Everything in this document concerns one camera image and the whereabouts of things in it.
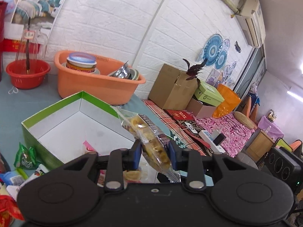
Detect clear bag of yellow snacks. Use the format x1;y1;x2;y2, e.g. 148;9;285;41
113;107;181;183

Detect small brown cardboard box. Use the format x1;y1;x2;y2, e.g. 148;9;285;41
186;98;216;118

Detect green white cardboard box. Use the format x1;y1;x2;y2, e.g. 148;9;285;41
22;91;135;170

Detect round woven cushion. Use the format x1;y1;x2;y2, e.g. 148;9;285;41
233;111;257;130

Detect green shoe box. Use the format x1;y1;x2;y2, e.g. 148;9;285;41
194;82;224;107

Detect large brown cardboard box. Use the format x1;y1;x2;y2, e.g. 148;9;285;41
148;64;198;110

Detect orange plastic bag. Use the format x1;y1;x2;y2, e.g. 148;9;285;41
212;84;241;118

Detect orange plastic basin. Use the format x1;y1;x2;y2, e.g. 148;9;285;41
54;50;146;105

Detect metal bowls in basin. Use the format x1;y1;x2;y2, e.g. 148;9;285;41
108;62;139;80

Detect dark red potted plant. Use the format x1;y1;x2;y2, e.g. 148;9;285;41
183;58;208;80

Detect small green snack packet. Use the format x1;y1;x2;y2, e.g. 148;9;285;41
14;143;40;170

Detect stacked bowls with blue lid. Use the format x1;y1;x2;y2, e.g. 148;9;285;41
62;52;100;74

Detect red plastic basket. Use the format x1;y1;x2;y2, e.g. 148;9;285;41
6;59;51;90

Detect clear glass pitcher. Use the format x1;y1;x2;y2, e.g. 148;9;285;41
15;25;48;61

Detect white air conditioner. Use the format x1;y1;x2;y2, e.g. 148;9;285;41
235;0;266;48

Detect bedding poster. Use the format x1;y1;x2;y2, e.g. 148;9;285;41
1;0;65;32

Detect blue round wall decoration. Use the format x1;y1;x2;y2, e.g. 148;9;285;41
202;33;223;66

